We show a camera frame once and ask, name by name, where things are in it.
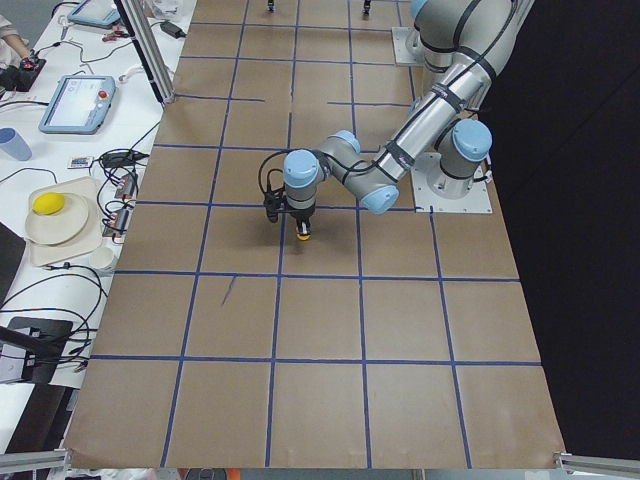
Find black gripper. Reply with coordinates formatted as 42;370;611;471
293;210;311;225

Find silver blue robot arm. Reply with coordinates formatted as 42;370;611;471
434;118;493;199
264;0;532;238

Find white paper cup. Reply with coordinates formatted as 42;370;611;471
88;247;118;275

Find black power adapter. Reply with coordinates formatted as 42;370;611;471
160;21;186;39

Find beige tray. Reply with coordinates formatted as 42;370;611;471
24;176;102;267

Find beige plate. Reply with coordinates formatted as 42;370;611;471
25;193;89;245

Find blue teach pendant near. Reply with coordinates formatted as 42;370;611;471
39;75;116;135

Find blue teach pendant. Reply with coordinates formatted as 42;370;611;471
39;75;116;135
67;0;120;29

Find yellow lemon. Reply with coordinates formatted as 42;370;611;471
31;192;66;216

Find blue teach pendant far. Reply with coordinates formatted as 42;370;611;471
67;0;120;29

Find blue plastic cup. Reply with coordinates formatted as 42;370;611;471
0;127;32;161

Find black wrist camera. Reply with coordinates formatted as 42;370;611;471
263;186;286;223

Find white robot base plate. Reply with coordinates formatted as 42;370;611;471
411;152;493;214

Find aluminium frame post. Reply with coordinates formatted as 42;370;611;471
114;0;175;105

